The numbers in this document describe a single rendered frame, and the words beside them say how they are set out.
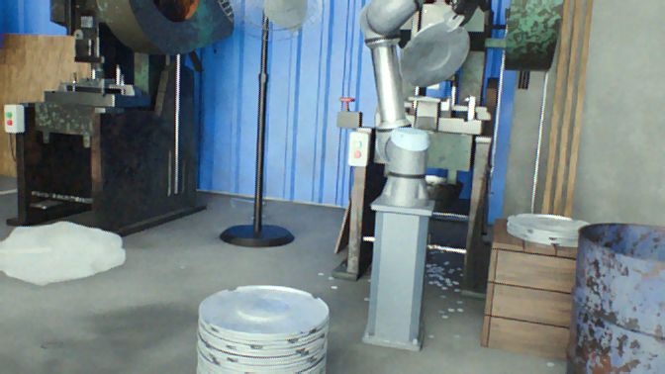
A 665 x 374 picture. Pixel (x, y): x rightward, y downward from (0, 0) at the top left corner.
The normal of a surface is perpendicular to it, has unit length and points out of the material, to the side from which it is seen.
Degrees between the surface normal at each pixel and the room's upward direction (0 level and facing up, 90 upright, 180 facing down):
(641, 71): 90
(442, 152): 90
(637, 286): 92
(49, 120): 90
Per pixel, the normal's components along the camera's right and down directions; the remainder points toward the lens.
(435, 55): 0.33, 0.70
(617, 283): -0.85, 0.07
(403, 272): -0.22, 0.15
